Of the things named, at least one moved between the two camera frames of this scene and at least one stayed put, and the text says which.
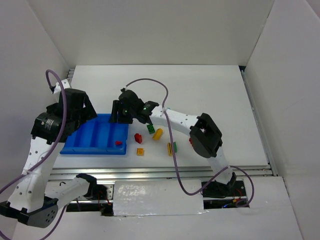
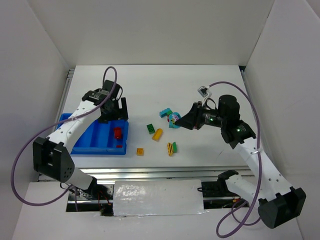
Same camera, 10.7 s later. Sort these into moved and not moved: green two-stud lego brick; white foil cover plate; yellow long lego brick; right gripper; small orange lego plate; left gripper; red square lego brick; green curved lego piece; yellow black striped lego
Moved: right gripper; left gripper; red square lego brick
Not moved: small orange lego plate; green two-stud lego brick; yellow black striped lego; white foil cover plate; yellow long lego brick; green curved lego piece
